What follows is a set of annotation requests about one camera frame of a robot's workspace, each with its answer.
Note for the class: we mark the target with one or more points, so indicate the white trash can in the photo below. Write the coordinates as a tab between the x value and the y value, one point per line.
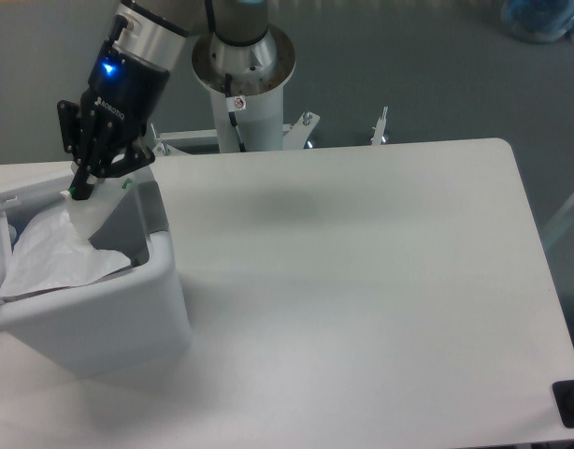
128	316

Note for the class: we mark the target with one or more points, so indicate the white green plastic bag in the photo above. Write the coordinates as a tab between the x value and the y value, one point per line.
54	250

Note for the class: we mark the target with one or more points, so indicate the black device at table edge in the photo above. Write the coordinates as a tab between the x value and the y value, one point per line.
564	396

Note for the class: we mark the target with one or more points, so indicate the white frame at right edge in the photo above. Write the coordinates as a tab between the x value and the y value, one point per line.
559	224

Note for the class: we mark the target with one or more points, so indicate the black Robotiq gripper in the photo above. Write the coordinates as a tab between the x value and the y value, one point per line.
122	90

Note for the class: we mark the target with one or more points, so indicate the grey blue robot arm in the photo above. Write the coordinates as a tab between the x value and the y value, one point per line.
156	31

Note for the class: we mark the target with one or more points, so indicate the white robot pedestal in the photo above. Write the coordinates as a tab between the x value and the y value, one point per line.
245	86

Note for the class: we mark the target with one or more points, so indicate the blue plastic bag on floor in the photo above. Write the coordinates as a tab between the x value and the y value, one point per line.
537	22

